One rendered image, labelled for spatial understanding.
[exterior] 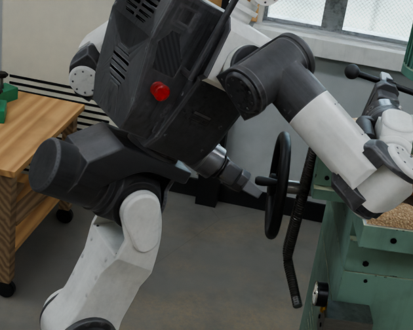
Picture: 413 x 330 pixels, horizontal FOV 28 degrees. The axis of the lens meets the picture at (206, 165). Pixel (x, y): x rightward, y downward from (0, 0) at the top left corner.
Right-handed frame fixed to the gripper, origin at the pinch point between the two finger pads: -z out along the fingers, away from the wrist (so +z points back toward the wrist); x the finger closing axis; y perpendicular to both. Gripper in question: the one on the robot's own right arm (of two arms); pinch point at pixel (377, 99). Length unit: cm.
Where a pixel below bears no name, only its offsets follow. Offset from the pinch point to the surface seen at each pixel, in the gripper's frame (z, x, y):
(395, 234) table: 18.0, 23.2, 11.8
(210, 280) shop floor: -85, 118, -8
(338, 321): 16, 51, 9
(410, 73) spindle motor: -9.6, -5.7, 7.6
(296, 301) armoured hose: 4, 57, 1
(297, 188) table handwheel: -12.2, 33.9, -6.7
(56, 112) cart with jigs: -105, 78, -84
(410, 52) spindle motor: -11.7, -9.9, 5.9
